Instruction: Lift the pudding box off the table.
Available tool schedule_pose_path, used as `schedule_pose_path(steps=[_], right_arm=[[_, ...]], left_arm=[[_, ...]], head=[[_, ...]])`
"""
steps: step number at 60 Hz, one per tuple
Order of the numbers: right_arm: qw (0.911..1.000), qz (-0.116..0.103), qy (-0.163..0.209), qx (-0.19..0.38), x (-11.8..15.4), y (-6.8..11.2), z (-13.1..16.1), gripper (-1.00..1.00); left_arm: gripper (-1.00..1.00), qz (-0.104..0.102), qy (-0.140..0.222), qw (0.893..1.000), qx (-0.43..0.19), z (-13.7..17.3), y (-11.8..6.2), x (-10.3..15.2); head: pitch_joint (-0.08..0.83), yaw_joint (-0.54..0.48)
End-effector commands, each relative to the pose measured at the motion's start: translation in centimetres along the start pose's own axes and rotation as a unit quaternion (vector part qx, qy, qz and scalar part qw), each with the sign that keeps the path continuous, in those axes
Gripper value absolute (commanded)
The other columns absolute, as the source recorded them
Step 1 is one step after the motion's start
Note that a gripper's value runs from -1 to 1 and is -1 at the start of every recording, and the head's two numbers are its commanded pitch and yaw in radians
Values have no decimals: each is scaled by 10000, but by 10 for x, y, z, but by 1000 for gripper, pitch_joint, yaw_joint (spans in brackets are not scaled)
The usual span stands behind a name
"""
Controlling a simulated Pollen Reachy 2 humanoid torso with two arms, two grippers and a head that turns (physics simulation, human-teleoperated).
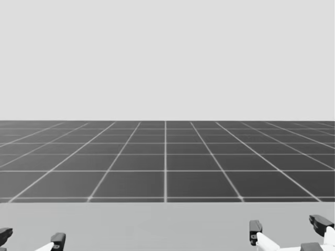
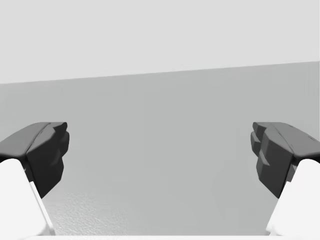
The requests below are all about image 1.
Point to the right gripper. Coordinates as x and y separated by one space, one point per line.
311 247

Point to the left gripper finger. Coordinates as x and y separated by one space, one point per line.
58 239
5 232

